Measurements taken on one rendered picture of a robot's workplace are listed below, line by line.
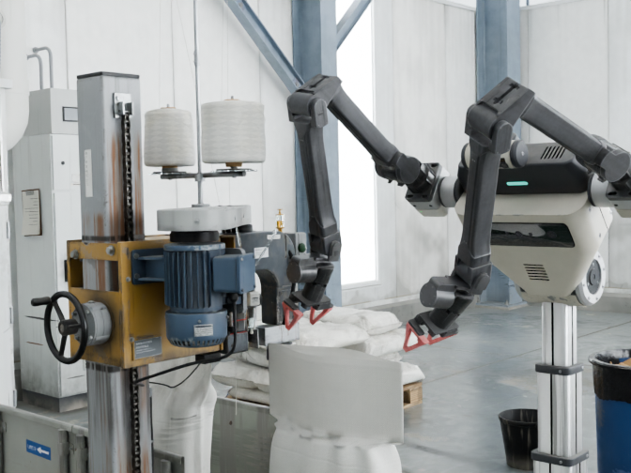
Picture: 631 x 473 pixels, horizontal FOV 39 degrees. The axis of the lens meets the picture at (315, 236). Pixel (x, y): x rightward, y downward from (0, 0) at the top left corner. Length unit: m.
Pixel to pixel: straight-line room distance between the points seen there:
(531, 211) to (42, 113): 4.41
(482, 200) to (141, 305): 0.89
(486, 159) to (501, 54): 9.22
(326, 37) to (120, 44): 2.06
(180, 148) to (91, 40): 4.74
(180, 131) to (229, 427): 1.16
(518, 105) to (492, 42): 9.32
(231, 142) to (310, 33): 6.40
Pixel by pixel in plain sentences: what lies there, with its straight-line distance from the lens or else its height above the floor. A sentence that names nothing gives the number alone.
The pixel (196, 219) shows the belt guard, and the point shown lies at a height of 1.39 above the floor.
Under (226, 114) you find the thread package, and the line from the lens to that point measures 2.25.
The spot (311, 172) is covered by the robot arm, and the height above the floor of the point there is 1.50.
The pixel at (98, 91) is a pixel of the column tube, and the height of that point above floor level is 1.71.
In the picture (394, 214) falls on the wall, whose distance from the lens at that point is 9.70.
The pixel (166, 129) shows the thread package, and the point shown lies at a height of 1.63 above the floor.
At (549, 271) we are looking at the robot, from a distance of 2.50.
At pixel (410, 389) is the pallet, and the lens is 6.08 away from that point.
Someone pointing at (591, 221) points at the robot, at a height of 1.36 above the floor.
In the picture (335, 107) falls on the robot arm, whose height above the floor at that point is 1.66.
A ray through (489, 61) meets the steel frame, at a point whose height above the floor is 2.96.
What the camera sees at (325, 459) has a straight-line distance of 2.36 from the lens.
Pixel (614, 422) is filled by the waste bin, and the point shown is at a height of 0.38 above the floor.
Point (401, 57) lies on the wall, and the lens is 9.92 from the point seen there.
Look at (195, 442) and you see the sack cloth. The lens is 2.81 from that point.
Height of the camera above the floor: 1.46
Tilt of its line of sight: 3 degrees down
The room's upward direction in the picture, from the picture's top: 1 degrees counter-clockwise
